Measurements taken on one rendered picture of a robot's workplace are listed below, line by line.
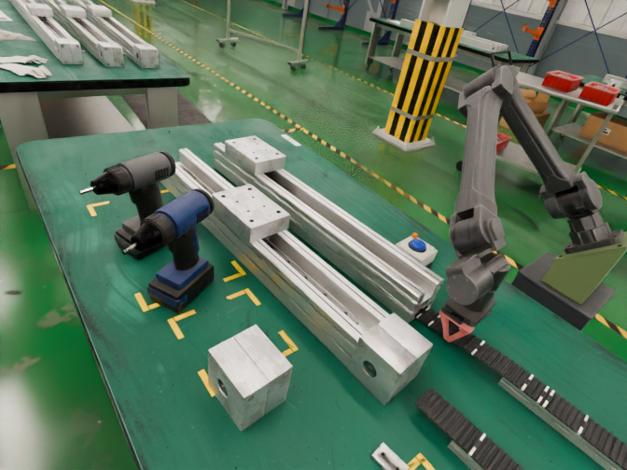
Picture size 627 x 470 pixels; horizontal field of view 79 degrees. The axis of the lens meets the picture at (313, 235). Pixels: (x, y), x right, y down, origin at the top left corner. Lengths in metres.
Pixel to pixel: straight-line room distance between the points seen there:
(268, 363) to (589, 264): 0.84
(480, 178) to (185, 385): 0.64
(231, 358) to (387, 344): 0.26
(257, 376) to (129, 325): 0.30
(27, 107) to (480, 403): 2.10
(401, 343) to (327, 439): 0.20
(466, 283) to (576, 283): 0.54
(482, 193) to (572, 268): 0.47
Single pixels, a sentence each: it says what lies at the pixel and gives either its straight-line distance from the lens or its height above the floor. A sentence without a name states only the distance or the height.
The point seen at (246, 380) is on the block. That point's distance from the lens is 0.60.
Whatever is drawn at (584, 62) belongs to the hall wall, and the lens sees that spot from 8.54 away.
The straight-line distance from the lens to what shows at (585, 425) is 0.87.
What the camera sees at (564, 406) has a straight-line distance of 0.87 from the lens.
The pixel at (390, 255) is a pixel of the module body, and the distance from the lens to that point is 0.92.
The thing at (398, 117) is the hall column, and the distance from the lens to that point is 4.11.
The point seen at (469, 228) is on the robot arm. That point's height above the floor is 1.04.
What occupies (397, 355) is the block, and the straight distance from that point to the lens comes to 0.68.
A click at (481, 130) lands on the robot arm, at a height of 1.16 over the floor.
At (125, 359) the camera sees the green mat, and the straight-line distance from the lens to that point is 0.76.
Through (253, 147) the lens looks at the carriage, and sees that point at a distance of 1.18.
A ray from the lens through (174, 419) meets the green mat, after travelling 0.69.
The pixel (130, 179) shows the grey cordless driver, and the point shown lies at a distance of 0.84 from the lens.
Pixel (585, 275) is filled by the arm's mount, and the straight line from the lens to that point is 1.18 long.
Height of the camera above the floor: 1.38
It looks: 35 degrees down
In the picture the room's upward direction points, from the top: 11 degrees clockwise
